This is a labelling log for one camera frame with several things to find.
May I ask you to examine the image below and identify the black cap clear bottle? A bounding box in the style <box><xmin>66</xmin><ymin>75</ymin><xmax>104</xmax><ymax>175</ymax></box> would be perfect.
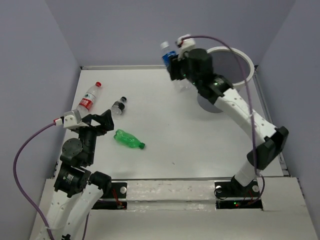
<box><xmin>110</xmin><ymin>96</ymin><xmax>127</xmax><ymax>118</ymax></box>

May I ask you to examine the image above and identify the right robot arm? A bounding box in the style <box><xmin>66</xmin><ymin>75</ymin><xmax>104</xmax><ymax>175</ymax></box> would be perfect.
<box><xmin>162</xmin><ymin>48</ymin><xmax>289</xmax><ymax>199</ymax></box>

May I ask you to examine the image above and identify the green plastic bottle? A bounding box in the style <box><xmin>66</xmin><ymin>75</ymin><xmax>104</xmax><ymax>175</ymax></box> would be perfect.
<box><xmin>113</xmin><ymin>129</ymin><xmax>146</xmax><ymax>150</ymax></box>

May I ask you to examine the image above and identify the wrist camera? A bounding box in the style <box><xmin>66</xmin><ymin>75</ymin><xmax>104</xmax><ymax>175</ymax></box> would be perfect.
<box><xmin>175</xmin><ymin>34</ymin><xmax>196</xmax><ymax>59</ymax></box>
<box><xmin>63</xmin><ymin>109</ymin><xmax>82</xmax><ymax>129</ymax></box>

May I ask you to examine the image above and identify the white round bin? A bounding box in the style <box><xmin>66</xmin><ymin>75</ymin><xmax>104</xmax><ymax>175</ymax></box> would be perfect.
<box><xmin>197</xmin><ymin>46</ymin><xmax>255</xmax><ymax>113</ymax></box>

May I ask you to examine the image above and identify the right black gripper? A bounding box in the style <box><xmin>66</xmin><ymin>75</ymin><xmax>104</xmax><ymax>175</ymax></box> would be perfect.
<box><xmin>167</xmin><ymin>52</ymin><xmax>200</xmax><ymax>88</ymax></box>

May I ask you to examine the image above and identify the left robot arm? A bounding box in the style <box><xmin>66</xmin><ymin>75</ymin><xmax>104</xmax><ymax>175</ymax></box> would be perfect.
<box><xmin>36</xmin><ymin>110</ymin><xmax>114</xmax><ymax>240</ymax></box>

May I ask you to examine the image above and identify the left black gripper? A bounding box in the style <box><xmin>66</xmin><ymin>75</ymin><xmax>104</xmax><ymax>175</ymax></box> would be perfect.
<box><xmin>75</xmin><ymin>108</ymin><xmax>115</xmax><ymax>164</ymax></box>

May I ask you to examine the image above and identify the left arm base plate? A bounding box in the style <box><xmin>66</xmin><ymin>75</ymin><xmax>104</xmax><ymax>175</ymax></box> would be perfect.
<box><xmin>92</xmin><ymin>181</ymin><xmax>128</xmax><ymax>210</ymax></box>

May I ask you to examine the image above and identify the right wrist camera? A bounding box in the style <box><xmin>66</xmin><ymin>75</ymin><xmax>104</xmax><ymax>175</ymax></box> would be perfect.
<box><xmin>175</xmin><ymin>34</ymin><xmax>196</xmax><ymax>59</ymax></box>

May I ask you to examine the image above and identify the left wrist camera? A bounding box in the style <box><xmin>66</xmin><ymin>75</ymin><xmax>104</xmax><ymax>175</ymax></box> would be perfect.
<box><xmin>63</xmin><ymin>109</ymin><xmax>82</xmax><ymax>129</ymax></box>

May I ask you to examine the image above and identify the blue label bottle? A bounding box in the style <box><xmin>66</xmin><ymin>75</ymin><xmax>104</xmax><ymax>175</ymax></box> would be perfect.
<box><xmin>160</xmin><ymin>41</ymin><xmax>191</xmax><ymax>93</ymax></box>

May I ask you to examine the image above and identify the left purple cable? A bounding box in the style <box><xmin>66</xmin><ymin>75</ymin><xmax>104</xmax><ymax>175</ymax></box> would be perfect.
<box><xmin>12</xmin><ymin>118</ymin><xmax>90</xmax><ymax>240</ymax></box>

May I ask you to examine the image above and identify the red label water bottle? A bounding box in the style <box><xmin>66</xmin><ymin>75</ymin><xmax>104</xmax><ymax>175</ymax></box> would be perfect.
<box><xmin>76</xmin><ymin>81</ymin><xmax>102</xmax><ymax>116</ymax></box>

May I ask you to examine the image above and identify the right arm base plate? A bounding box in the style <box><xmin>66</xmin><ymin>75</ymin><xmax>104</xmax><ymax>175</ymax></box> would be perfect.
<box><xmin>213</xmin><ymin>180</ymin><xmax>263</xmax><ymax>210</ymax></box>

